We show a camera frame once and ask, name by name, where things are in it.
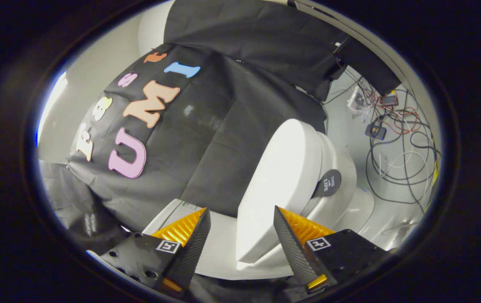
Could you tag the black backdrop cloth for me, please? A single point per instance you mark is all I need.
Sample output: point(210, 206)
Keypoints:
point(207, 139)

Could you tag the black round lift tab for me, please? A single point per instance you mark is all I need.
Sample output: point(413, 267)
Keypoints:
point(328, 183)

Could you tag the black box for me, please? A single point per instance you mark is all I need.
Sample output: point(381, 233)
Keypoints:
point(366, 63)

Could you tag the white toilet lid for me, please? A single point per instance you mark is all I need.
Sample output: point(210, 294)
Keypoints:
point(278, 181)

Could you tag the small dark electronic module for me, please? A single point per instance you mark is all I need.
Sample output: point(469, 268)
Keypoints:
point(389, 100)
point(376, 131)

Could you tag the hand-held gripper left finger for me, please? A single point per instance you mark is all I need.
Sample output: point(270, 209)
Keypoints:
point(192, 248)

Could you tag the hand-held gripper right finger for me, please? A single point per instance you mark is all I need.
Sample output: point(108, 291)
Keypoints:
point(293, 248)

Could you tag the white toilet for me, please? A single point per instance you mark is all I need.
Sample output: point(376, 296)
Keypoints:
point(350, 210)

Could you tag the clear plastic bag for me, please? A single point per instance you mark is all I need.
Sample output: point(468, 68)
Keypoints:
point(358, 103)

